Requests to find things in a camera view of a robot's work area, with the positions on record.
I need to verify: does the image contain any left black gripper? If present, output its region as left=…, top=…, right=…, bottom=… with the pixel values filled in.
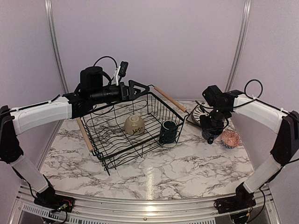
left=89, top=79, right=150, bottom=104

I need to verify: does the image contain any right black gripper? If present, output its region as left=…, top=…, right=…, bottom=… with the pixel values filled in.
left=200, top=105, right=230, bottom=132

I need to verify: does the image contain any navy blue mug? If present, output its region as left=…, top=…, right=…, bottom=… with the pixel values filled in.
left=202, top=130, right=221, bottom=144

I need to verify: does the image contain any white striped round plate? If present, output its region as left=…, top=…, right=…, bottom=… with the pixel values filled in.
left=191, top=105, right=211, bottom=127

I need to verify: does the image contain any blue white patterned bowl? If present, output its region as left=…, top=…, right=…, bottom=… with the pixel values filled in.
left=221, top=130, right=241, bottom=148

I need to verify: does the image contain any square floral black-backed plate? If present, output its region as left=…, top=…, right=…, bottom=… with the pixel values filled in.
left=186, top=104, right=228, bottom=131

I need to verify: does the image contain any beige ceramic bowl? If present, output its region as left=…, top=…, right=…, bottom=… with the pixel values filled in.
left=124, top=115, right=145, bottom=135

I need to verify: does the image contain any black wire dish rack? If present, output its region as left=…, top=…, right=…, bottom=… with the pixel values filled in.
left=80, top=90, right=189, bottom=172

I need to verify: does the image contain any dark green mug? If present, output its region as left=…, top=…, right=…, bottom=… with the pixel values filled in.
left=159, top=120, right=178, bottom=144

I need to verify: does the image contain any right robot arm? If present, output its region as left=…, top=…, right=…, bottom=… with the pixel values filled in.
left=200, top=85, right=299, bottom=209

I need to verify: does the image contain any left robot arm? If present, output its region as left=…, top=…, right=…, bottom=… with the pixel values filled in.
left=0, top=63, right=150, bottom=208

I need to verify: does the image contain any right wooden rack handle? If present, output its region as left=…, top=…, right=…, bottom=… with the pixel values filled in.
left=154, top=86, right=187, bottom=113

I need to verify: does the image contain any wooden rack handle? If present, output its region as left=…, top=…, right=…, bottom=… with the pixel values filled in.
left=154, top=86, right=187, bottom=113
left=76, top=118, right=93, bottom=152

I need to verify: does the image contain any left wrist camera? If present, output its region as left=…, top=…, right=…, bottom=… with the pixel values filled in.
left=113, top=61, right=128, bottom=86

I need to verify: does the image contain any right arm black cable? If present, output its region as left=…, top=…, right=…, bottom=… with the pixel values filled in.
left=195, top=79, right=285, bottom=112

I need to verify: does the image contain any left wooden rack handle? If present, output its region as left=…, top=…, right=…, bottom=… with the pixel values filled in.
left=76, top=118, right=93, bottom=152

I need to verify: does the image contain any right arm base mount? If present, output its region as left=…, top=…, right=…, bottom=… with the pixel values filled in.
left=214, top=182, right=256, bottom=214

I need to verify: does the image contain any right aluminium corner post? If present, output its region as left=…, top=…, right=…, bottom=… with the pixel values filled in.
left=225, top=0, right=252, bottom=92

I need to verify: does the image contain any aluminium corner post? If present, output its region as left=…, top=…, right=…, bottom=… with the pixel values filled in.
left=44, top=0, right=72, bottom=103
left=225, top=0, right=252, bottom=92

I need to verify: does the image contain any aluminium front frame rail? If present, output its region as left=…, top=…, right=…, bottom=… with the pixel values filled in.
left=14, top=190, right=281, bottom=224

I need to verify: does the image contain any left aluminium corner post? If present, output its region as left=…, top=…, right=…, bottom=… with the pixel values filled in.
left=44, top=0, right=72, bottom=103

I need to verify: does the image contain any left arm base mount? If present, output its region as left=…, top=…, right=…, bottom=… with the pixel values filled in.
left=34, top=176, right=75, bottom=212

